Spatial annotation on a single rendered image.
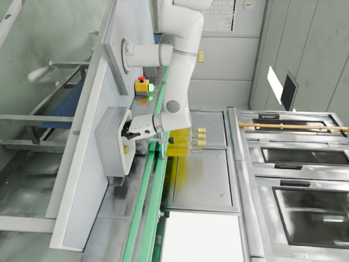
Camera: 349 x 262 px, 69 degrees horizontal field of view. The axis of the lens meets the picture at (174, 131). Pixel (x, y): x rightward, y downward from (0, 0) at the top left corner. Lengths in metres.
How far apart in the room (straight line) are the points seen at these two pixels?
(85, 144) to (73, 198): 0.17
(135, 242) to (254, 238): 0.50
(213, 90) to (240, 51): 1.32
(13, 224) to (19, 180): 0.69
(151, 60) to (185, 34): 0.33
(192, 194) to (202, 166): 0.21
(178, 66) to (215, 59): 6.50
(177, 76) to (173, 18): 0.17
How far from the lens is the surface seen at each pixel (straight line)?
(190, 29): 0.85
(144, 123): 0.96
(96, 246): 0.96
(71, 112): 1.48
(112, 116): 1.00
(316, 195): 1.50
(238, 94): 7.87
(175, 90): 0.84
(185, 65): 0.86
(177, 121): 0.92
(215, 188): 1.32
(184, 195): 1.28
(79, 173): 0.86
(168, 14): 0.85
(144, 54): 1.15
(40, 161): 1.68
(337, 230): 1.41
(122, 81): 1.15
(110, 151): 0.97
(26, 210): 1.45
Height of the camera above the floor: 1.10
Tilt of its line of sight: 4 degrees down
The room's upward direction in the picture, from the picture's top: 92 degrees clockwise
